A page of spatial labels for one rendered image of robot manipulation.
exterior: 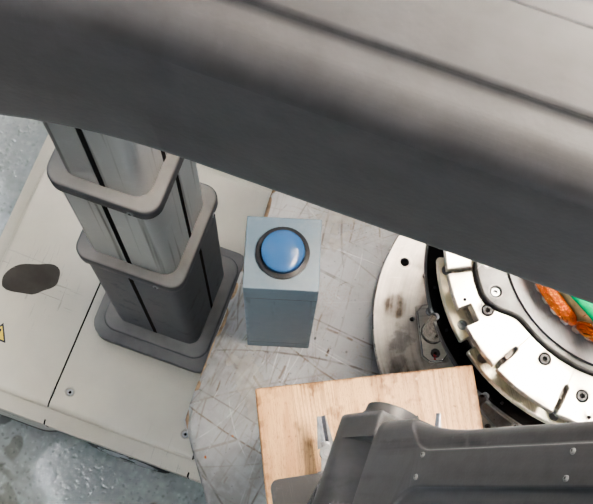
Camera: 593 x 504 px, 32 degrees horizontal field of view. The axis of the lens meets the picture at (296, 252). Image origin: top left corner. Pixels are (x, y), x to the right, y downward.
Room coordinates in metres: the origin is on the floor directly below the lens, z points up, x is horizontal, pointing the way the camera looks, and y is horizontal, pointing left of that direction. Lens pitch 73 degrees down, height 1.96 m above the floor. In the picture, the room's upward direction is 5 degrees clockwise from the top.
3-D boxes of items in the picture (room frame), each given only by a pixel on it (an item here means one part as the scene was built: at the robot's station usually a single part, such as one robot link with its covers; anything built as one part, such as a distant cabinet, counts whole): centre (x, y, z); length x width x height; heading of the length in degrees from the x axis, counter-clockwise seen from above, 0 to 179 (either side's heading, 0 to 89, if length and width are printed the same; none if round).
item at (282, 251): (0.28, 0.01, 1.04); 0.04 x 0.04 x 0.01
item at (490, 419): (0.19, -0.23, 0.83); 0.05 x 0.04 x 0.02; 45
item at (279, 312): (0.28, 0.01, 0.91); 0.07 x 0.07 x 0.25; 2
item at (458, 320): (0.25, -0.15, 1.06); 0.08 x 0.02 x 0.01; 17
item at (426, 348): (0.27, -0.16, 0.81); 0.07 x 0.03 x 0.01; 9
